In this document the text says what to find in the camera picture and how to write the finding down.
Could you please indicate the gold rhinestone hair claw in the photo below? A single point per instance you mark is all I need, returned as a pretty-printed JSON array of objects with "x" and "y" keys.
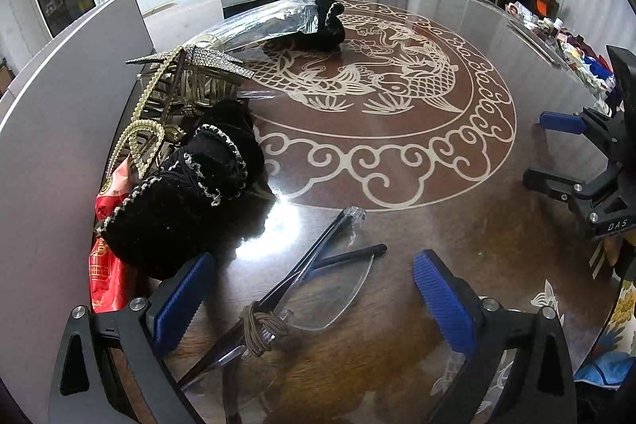
[{"x": 208, "y": 59}]

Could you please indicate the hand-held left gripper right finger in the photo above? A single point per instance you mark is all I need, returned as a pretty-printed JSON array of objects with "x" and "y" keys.
[{"x": 442, "y": 300}]

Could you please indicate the floral cloth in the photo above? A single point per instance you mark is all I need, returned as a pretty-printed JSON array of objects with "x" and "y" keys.
[{"x": 616, "y": 319}]

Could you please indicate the clear bag of cotton swabs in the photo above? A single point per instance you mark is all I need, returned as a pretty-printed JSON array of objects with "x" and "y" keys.
[{"x": 258, "y": 24}]

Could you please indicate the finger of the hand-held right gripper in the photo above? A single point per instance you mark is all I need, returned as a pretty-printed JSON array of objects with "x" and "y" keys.
[
  {"x": 561, "y": 122},
  {"x": 549, "y": 184}
]

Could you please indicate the red packet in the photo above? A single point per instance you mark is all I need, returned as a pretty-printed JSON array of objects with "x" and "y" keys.
[{"x": 104, "y": 275}]

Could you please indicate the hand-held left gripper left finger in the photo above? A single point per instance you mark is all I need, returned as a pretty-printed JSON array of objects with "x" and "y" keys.
[{"x": 179, "y": 300}]

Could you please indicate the rimless glasses with black temples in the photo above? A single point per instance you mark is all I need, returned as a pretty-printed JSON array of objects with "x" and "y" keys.
[{"x": 338, "y": 290}]

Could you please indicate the pearl hair clip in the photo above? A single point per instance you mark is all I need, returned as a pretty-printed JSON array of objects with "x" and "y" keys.
[{"x": 141, "y": 146}]

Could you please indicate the pile of colourful small clutter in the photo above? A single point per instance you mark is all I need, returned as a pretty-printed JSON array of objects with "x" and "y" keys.
[{"x": 571, "y": 46}]

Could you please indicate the white door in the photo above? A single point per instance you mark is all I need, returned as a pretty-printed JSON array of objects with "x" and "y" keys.
[{"x": 20, "y": 16}]

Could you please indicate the black beaded velvet scrunchie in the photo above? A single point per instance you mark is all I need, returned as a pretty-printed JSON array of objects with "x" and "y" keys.
[
  {"x": 325, "y": 29},
  {"x": 223, "y": 151},
  {"x": 149, "y": 225}
]

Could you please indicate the wooden desktop with fish pattern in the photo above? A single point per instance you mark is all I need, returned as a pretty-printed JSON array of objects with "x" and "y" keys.
[{"x": 422, "y": 215}]

